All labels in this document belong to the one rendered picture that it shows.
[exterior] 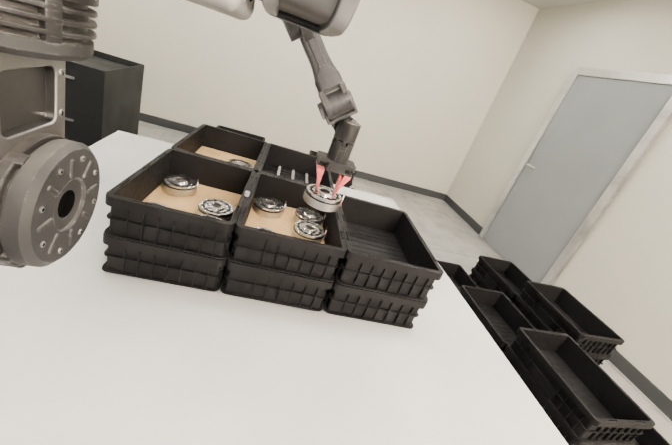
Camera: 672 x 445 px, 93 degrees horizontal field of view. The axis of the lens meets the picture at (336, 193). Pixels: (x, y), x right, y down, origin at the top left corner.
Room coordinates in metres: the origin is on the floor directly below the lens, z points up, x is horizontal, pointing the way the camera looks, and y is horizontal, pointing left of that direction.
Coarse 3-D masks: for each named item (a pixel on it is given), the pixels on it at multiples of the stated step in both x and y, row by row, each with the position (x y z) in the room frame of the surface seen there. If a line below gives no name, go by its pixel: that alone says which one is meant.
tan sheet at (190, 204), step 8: (160, 184) 0.92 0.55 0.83; (152, 192) 0.86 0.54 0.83; (160, 192) 0.87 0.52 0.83; (200, 192) 0.96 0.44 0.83; (208, 192) 0.98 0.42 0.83; (216, 192) 1.00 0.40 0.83; (224, 192) 1.02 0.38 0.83; (144, 200) 0.80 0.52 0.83; (152, 200) 0.82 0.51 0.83; (160, 200) 0.83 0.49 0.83; (168, 200) 0.85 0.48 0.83; (176, 200) 0.86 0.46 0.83; (184, 200) 0.88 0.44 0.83; (192, 200) 0.89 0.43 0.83; (200, 200) 0.91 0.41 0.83; (224, 200) 0.96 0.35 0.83; (232, 200) 0.98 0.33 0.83; (176, 208) 0.82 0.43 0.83; (184, 208) 0.83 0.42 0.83; (192, 208) 0.85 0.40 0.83
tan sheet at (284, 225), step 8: (288, 208) 1.07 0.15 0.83; (248, 216) 0.92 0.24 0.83; (256, 216) 0.94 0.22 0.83; (288, 216) 1.01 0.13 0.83; (248, 224) 0.87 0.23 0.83; (256, 224) 0.89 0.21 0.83; (264, 224) 0.91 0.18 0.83; (272, 224) 0.92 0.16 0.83; (280, 224) 0.94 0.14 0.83; (288, 224) 0.96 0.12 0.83; (280, 232) 0.89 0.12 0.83; (288, 232) 0.91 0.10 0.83
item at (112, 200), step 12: (192, 156) 1.01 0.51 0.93; (144, 168) 0.81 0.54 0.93; (240, 168) 1.04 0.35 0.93; (132, 180) 0.72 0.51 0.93; (252, 180) 0.98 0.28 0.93; (108, 192) 0.63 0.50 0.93; (108, 204) 0.62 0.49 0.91; (120, 204) 0.62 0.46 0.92; (132, 204) 0.63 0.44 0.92; (144, 204) 0.64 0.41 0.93; (240, 204) 0.79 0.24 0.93; (156, 216) 0.64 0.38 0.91; (168, 216) 0.65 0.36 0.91; (180, 216) 0.65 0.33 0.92; (192, 216) 0.66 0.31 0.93; (204, 216) 0.68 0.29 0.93; (216, 228) 0.67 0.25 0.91; (228, 228) 0.68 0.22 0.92
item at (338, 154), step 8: (336, 144) 0.79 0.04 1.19; (352, 144) 0.80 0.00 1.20; (320, 152) 0.82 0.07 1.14; (328, 152) 0.80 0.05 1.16; (336, 152) 0.79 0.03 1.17; (344, 152) 0.79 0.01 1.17; (320, 160) 0.78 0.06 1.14; (328, 160) 0.78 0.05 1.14; (336, 160) 0.78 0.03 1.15; (344, 160) 0.79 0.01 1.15; (352, 168) 0.79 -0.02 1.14
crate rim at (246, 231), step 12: (288, 180) 1.09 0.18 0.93; (252, 192) 0.89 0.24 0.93; (240, 216) 0.73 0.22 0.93; (336, 216) 0.94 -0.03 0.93; (240, 228) 0.68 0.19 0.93; (252, 228) 0.70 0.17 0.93; (264, 240) 0.70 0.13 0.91; (276, 240) 0.70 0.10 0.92; (288, 240) 0.71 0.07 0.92; (300, 240) 0.72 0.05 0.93; (324, 252) 0.73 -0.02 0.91; (336, 252) 0.74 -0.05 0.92
